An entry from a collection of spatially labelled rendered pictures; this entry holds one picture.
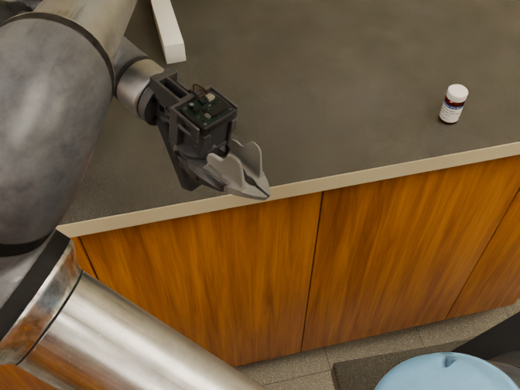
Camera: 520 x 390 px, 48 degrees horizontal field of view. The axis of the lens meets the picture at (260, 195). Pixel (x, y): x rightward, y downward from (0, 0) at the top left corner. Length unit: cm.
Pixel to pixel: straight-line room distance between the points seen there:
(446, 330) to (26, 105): 172
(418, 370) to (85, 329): 26
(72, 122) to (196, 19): 96
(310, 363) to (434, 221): 71
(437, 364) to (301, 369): 135
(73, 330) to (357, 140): 73
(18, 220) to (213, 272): 88
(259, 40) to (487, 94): 48
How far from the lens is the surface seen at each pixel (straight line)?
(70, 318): 45
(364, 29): 133
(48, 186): 39
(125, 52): 84
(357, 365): 84
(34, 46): 41
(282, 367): 184
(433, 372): 50
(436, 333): 196
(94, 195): 102
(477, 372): 50
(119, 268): 117
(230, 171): 73
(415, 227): 132
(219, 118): 74
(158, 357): 47
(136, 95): 80
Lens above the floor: 171
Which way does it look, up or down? 52 degrees down
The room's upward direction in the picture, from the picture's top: straight up
